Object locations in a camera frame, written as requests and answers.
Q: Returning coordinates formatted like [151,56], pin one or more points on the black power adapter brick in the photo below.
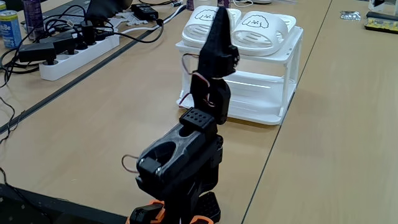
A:
[143,12]

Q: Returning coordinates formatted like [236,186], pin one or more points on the white plastic shoe rack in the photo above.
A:
[258,93]

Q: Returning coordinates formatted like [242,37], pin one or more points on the white power strip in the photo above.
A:
[77,59]

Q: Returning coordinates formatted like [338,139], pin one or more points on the tall purple drink can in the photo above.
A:
[32,18]

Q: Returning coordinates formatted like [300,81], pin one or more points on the black flat device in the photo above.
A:
[382,15]

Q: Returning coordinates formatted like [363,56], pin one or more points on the blue drink can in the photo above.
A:
[11,31]

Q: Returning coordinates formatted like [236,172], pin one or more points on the white printed bracket part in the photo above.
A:
[132,19]
[113,23]

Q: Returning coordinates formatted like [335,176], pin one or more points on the black power plug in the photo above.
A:
[88,31]

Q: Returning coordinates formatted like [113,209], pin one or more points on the yellow circuit board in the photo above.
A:
[381,26]

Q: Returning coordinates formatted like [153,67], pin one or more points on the clear plastic box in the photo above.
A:
[385,6]

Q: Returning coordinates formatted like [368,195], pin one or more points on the white paper cup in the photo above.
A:
[202,2]

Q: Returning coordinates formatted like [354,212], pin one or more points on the black plug-in power adapter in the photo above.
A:
[60,42]
[36,51]

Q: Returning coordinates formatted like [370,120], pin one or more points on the silver foil packet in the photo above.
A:
[350,15]

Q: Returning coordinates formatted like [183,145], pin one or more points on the white slipper with dog print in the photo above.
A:
[196,31]
[264,34]

